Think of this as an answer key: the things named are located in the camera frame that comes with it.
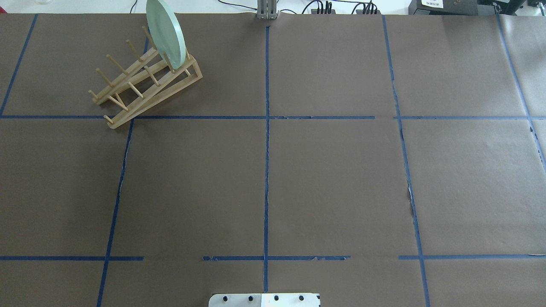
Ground pale green ceramic plate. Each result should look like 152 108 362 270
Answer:
146 0 187 70

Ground wooden dish rack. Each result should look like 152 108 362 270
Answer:
88 26 203 130

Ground black box top right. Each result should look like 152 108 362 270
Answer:
407 0 527 16

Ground aluminium frame post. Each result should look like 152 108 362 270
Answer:
257 0 279 20

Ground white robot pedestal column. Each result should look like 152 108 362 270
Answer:
208 292 321 307

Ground black cable plug left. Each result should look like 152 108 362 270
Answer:
301 0 336 15

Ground black cable plug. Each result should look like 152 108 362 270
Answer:
351 0 381 15
301 0 336 15

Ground black cable plug right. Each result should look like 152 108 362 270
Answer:
351 0 381 15

